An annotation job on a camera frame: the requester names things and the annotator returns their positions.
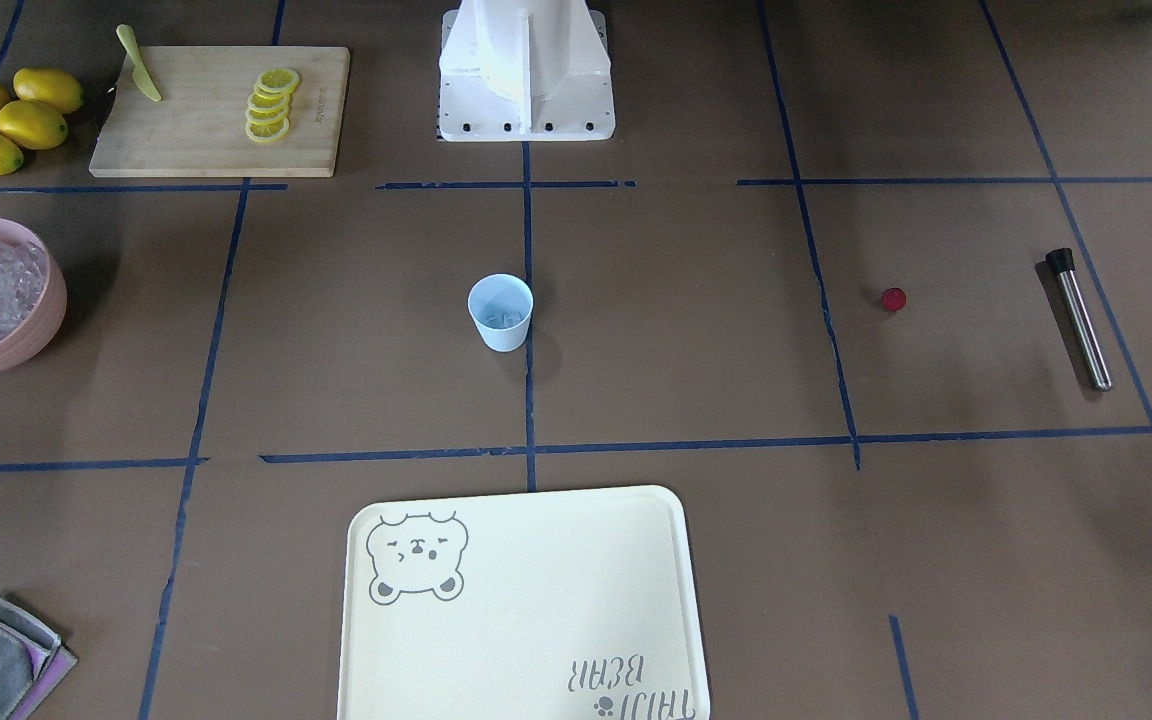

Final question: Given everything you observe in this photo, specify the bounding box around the cream bear tray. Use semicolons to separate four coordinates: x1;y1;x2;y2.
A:
335;486;712;719

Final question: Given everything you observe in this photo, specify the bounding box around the red strawberry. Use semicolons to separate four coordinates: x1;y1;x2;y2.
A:
879;287;908;313

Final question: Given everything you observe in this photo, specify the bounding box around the clear ice cube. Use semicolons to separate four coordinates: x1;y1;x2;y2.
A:
476;306;525;331

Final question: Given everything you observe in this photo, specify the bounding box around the wooden cutting board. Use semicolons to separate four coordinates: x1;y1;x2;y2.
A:
90;46;351;179

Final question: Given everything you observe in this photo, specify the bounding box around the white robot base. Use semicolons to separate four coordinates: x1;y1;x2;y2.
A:
435;1;616;143

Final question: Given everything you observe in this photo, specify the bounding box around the lemon slice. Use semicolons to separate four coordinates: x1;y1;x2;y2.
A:
253;67;301;97
244;118;291;145

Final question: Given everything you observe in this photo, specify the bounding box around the yellow green knife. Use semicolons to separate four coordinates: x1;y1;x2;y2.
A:
115;24;162;103

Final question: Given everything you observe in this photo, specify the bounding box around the pink bowl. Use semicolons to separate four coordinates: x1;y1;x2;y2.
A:
0;218;67;372

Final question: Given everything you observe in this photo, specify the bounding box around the light blue cup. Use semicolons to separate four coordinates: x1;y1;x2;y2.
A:
467;273;535;354

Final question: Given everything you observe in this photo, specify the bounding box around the steel muddler black tip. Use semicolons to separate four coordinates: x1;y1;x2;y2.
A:
1044;247;1114;392

